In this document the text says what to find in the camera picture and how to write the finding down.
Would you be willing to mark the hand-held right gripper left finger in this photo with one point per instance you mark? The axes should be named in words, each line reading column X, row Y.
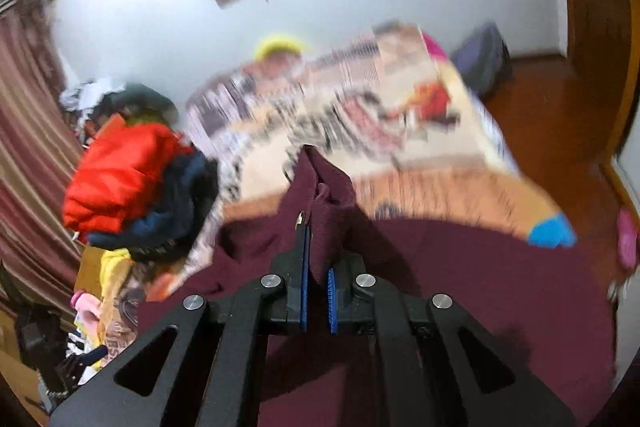
column 304, row 287

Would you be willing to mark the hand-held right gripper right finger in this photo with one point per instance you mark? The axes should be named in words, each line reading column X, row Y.
column 333, row 302

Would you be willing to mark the maroon garment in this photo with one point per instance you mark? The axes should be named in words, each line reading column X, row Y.
column 475, row 282

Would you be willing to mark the white crumpled clothes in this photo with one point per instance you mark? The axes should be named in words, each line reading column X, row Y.
column 90, row 94

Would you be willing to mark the navy blue garment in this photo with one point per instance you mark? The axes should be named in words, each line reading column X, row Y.
column 175, row 207

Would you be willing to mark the yellow printed garment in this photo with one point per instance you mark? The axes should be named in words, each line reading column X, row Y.
column 114, row 277

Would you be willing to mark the printed blanket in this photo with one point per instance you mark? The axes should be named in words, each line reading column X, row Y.
column 400, row 117

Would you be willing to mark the red jacket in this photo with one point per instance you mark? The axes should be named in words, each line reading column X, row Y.
column 125, row 177

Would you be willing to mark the light pink cloth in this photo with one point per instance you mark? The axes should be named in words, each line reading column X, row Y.
column 86, row 304

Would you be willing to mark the yellow plush object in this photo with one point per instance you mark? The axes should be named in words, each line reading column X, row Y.
column 277, row 47

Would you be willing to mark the dark green garment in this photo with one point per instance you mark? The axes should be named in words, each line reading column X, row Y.
column 145, row 102

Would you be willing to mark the black tripod stand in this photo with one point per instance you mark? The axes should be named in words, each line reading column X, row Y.
column 45, row 347

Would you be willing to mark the pink cloth object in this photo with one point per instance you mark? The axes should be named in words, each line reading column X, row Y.
column 434, row 48

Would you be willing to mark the grey backpack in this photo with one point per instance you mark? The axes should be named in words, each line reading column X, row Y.
column 480, row 57

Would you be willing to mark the striped curtain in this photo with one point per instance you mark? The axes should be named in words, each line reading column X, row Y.
column 30, row 132

